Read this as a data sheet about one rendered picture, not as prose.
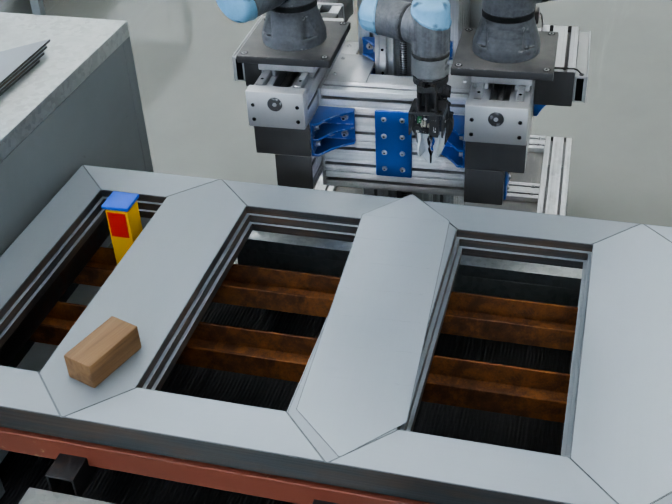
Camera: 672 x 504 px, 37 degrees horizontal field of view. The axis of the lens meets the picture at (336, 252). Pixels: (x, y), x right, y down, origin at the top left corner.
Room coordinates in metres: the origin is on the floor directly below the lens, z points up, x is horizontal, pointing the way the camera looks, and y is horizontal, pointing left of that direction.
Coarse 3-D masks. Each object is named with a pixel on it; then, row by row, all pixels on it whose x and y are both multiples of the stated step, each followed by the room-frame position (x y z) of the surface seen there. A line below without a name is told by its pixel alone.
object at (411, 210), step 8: (376, 208) 1.74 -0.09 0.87; (384, 208) 1.74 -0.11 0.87; (392, 208) 1.74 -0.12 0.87; (400, 208) 1.73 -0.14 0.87; (408, 208) 1.73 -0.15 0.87; (416, 208) 1.73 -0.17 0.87; (424, 208) 1.73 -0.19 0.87; (384, 216) 1.71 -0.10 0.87; (392, 216) 1.71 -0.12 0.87; (400, 216) 1.70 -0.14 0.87; (408, 216) 1.70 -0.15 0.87; (416, 216) 1.70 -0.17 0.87; (424, 216) 1.70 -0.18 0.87; (432, 216) 1.70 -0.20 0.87; (440, 216) 1.70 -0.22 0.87
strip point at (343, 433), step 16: (304, 416) 1.15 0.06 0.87; (320, 416) 1.15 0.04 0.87; (336, 416) 1.15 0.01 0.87; (352, 416) 1.15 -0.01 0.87; (320, 432) 1.11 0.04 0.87; (336, 432) 1.11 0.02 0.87; (352, 432) 1.11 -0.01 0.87; (368, 432) 1.11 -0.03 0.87; (384, 432) 1.11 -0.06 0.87; (336, 448) 1.08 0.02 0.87; (352, 448) 1.08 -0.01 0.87
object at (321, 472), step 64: (64, 256) 1.68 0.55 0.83; (448, 256) 1.56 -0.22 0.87; (512, 256) 1.60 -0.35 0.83; (576, 256) 1.57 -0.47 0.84; (0, 320) 1.46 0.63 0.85; (192, 320) 1.45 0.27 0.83; (576, 320) 1.39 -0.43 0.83; (576, 384) 1.21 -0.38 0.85; (128, 448) 1.15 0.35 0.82; (192, 448) 1.12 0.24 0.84; (320, 448) 1.08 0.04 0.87
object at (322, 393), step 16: (304, 384) 1.23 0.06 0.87; (320, 384) 1.22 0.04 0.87; (336, 384) 1.22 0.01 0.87; (352, 384) 1.22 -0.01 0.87; (368, 384) 1.22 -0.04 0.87; (384, 384) 1.21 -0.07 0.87; (304, 400) 1.19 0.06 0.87; (320, 400) 1.19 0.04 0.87; (336, 400) 1.18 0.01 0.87; (352, 400) 1.18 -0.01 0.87; (368, 400) 1.18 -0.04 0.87; (384, 400) 1.18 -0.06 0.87; (400, 400) 1.18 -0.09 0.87; (368, 416) 1.14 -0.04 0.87; (384, 416) 1.14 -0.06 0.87; (400, 416) 1.14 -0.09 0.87
